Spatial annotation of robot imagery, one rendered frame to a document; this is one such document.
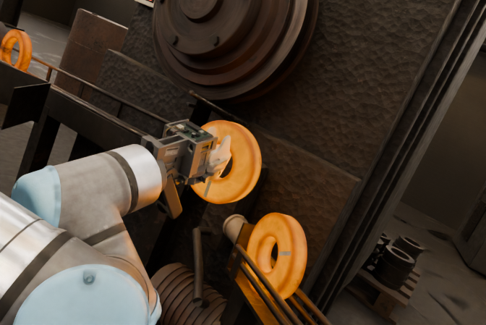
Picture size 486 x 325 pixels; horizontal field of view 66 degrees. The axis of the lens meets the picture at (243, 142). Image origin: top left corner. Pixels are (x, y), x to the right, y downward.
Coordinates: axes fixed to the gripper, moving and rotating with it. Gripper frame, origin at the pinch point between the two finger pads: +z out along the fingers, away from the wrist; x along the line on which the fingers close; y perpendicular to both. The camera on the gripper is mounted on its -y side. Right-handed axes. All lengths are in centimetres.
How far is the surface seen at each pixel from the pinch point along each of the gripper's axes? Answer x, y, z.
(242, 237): -7.9, -16.7, 2.4
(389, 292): -41, -117, 150
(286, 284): -21.6, -13.2, -4.5
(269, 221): -11.9, -10.1, 3.2
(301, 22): 6.0, 23.8, 26.1
